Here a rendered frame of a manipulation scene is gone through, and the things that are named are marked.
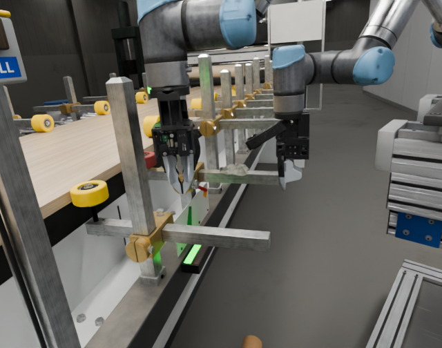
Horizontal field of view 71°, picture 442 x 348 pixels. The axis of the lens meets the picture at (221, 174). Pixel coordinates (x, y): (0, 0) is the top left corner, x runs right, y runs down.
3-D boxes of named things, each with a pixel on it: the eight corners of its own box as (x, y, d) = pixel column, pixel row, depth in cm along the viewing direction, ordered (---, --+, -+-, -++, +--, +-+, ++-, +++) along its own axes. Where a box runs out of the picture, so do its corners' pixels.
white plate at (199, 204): (210, 210, 102) (208, 181, 98) (179, 257, 78) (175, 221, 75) (208, 210, 102) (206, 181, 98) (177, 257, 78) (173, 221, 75)
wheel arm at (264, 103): (295, 105, 151) (295, 97, 150) (295, 105, 148) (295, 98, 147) (198, 108, 165) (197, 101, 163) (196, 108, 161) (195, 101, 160)
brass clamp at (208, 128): (225, 128, 116) (224, 114, 114) (215, 137, 103) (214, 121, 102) (210, 128, 117) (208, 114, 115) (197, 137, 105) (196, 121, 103)
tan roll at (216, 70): (295, 72, 319) (295, 59, 314) (295, 73, 308) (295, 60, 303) (168, 79, 358) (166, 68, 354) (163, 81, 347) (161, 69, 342)
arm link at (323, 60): (358, 82, 76) (324, 87, 72) (325, 81, 85) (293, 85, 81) (361, 47, 73) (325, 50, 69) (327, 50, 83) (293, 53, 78)
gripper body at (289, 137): (309, 162, 77) (309, 114, 73) (273, 162, 80) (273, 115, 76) (309, 153, 84) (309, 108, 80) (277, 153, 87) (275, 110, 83)
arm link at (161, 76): (147, 63, 58) (191, 61, 58) (150, 89, 59) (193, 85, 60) (141, 64, 51) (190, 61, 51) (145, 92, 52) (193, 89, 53)
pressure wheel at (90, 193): (110, 217, 81) (101, 175, 77) (119, 229, 74) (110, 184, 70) (77, 226, 77) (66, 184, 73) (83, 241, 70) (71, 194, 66)
